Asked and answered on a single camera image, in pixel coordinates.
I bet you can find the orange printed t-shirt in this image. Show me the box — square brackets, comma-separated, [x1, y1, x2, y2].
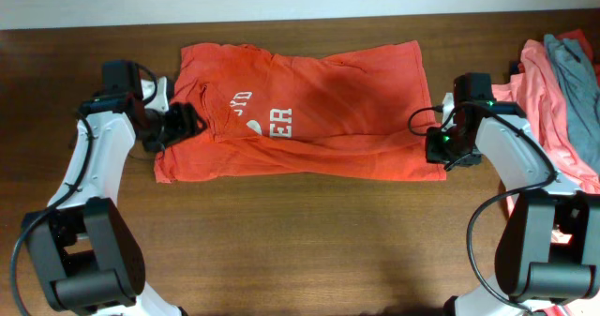
[154, 41, 446, 183]

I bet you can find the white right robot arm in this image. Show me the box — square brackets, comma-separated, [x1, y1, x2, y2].
[426, 73, 599, 316]

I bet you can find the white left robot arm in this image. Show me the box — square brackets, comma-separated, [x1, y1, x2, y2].
[9, 60, 205, 316]

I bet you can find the pink t-shirt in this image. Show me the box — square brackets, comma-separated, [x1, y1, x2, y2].
[492, 39, 599, 194]

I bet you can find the grey t-shirt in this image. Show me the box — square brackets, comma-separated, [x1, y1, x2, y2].
[544, 34, 599, 173]

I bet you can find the red garment in pile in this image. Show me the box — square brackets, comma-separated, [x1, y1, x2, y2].
[558, 29, 599, 82]

